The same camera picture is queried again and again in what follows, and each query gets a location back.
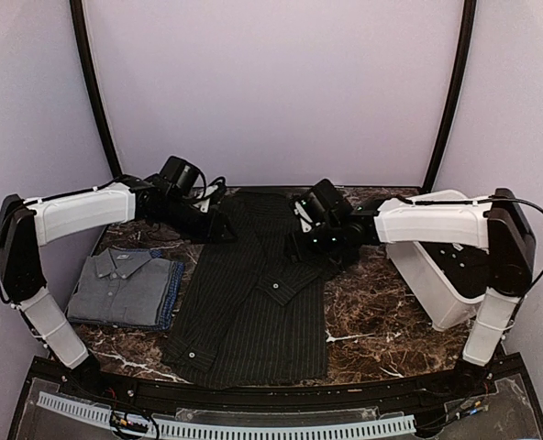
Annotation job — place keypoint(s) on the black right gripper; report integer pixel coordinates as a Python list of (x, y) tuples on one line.
[(302, 251)]

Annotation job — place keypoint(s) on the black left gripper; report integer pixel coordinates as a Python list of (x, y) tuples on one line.
[(211, 232)]

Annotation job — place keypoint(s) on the black pinstriped long sleeve shirt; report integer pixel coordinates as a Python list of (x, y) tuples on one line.
[(251, 315)]

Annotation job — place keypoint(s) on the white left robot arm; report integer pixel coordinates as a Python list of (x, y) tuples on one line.
[(26, 225)]

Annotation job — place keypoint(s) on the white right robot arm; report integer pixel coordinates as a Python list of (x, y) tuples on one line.
[(511, 247)]

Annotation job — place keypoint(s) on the folded grey button shirt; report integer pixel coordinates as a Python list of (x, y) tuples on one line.
[(120, 287)]

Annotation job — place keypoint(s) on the white plastic bin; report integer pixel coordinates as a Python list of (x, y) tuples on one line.
[(439, 217)]

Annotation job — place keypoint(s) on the black shirt in bin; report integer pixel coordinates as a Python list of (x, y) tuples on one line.
[(466, 268)]

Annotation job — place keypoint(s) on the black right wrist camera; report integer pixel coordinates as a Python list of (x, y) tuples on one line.
[(321, 205)]

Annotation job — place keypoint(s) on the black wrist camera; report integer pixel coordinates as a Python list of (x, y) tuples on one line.
[(321, 205), (179, 175)]

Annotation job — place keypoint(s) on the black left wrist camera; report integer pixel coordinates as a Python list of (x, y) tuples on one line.
[(179, 175)]

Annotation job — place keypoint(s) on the black front rail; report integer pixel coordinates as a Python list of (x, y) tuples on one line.
[(424, 393)]

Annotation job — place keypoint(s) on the left black frame post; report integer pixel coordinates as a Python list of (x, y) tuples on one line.
[(92, 87)]

